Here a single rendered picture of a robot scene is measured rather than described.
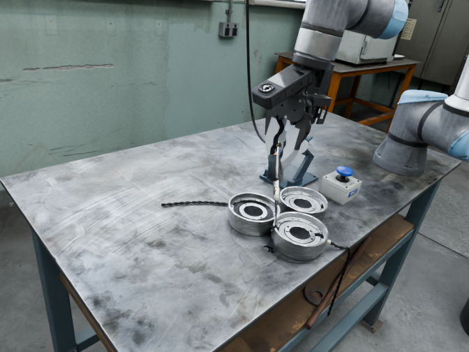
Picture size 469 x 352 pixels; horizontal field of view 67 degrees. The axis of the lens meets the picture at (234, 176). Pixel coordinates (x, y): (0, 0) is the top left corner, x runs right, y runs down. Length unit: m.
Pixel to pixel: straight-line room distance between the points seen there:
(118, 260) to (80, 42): 1.63
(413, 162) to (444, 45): 3.39
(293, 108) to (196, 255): 0.32
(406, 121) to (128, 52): 1.63
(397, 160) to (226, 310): 0.73
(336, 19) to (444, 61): 3.84
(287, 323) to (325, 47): 0.61
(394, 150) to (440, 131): 0.15
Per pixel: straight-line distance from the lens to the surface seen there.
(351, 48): 2.93
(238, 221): 0.68
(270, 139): 0.70
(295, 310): 0.93
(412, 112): 1.09
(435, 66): 4.49
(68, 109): 2.18
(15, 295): 1.78
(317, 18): 0.65
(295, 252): 0.65
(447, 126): 1.02
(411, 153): 1.13
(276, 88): 0.61
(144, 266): 0.62
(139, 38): 2.28
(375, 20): 0.71
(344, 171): 0.87
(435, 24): 4.51
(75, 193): 0.82
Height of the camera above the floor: 1.23
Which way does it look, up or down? 28 degrees down
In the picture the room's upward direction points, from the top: 8 degrees clockwise
